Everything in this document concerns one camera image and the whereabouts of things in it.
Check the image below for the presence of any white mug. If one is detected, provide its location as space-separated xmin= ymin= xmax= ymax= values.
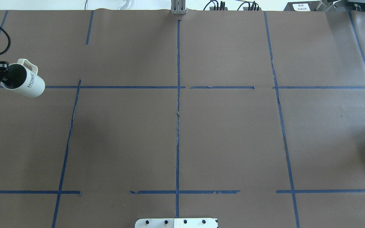
xmin=0 ymin=58 xmax=45 ymax=98

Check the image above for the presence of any aluminium frame post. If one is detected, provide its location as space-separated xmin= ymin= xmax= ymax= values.
xmin=170 ymin=0 xmax=187 ymax=15

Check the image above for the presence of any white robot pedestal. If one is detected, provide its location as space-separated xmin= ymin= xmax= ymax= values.
xmin=135 ymin=218 xmax=219 ymax=228

